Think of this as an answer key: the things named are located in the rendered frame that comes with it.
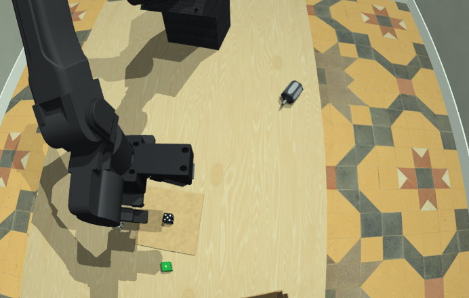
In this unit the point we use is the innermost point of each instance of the brown cardboard box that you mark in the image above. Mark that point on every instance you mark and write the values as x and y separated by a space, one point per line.
274 294

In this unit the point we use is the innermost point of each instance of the tan square mat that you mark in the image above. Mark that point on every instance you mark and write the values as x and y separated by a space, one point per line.
182 236

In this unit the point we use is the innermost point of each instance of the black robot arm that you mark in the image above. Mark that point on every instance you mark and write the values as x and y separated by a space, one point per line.
70 110

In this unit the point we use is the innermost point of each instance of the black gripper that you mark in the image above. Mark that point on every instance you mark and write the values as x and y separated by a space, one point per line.
135 199

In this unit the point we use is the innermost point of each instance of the green die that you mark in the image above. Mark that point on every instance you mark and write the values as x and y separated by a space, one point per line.
166 266

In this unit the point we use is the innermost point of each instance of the black die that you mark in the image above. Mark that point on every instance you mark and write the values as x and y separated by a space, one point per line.
168 218

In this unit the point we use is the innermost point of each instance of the white die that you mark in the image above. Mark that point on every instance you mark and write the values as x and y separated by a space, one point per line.
121 225

